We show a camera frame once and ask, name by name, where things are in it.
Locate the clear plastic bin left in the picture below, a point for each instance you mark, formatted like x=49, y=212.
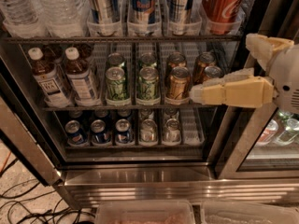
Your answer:
x=145, y=212

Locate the clear water bottle right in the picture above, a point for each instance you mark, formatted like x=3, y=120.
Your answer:
x=62, y=17

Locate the blue pepsi can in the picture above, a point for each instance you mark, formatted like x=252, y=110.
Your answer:
x=100, y=134
x=124, y=133
x=76, y=136

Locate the green soda can back left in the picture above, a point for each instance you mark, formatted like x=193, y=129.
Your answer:
x=116, y=60

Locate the blue pepsi can left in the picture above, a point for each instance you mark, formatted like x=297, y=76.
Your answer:
x=76, y=136

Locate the green soda can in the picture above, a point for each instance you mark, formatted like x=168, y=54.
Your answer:
x=117, y=89
x=147, y=59
x=116, y=60
x=148, y=86

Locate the orange soda can back right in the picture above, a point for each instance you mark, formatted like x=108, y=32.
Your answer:
x=205, y=59

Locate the orange soda can front left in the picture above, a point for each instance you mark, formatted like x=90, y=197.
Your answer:
x=178, y=83

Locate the green soda can front right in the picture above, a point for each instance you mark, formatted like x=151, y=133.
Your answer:
x=148, y=86

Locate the green can behind glass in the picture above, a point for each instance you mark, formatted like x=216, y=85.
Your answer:
x=290, y=125

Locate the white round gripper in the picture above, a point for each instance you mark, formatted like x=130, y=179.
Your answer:
x=287, y=76

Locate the iced tea bottle right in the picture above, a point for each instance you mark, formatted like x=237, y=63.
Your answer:
x=82, y=78

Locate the orange soda can front right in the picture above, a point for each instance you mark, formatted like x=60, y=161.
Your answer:
x=209, y=73

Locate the iced tea bottle left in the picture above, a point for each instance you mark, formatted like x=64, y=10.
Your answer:
x=51, y=80

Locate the clear plastic bin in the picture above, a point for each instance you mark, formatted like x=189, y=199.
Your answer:
x=213, y=212
x=145, y=212

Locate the clear water bottle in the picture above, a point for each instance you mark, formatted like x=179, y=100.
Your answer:
x=21, y=18
x=62, y=17

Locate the green soda can front left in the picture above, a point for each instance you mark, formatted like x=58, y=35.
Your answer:
x=117, y=89

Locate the silver soda can right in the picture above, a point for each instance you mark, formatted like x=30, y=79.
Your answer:
x=171, y=133

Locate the green soda can back right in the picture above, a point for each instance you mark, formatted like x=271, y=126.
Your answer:
x=147, y=59

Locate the clear water bottle left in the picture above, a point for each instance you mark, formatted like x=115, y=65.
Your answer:
x=21, y=18

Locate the clear plastic bin right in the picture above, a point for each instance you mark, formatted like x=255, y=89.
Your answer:
x=213, y=212

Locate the stainless steel fridge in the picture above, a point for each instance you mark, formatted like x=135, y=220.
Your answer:
x=219, y=157

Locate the orange soda can back left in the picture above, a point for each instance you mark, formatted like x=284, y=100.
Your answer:
x=173, y=60

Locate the blue pepsi can middle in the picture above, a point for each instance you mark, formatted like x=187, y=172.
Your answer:
x=100, y=134

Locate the silver soda can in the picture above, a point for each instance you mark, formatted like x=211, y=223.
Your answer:
x=148, y=133
x=171, y=133

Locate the blue redbull can centre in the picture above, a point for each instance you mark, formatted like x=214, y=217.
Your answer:
x=143, y=15

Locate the iced tea bottle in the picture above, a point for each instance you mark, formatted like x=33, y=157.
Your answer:
x=51, y=80
x=82, y=78

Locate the silver blue redbull can left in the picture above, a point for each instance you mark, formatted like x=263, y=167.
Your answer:
x=105, y=13

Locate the red can behind glass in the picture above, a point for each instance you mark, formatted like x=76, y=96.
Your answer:
x=268, y=133

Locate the blue pepsi can right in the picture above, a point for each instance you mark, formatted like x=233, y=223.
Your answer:
x=124, y=133

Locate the plaid slim can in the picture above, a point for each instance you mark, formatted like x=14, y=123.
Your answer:
x=179, y=15

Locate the silver soda can left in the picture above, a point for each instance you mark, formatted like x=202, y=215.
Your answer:
x=148, y=133

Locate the red coca-cola can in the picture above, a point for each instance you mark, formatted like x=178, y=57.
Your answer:
x=221, y=14

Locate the orange soda can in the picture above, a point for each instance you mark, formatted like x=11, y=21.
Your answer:
x=209, y=73
x=178, y=83
x=173, y=60
x=205, y=59

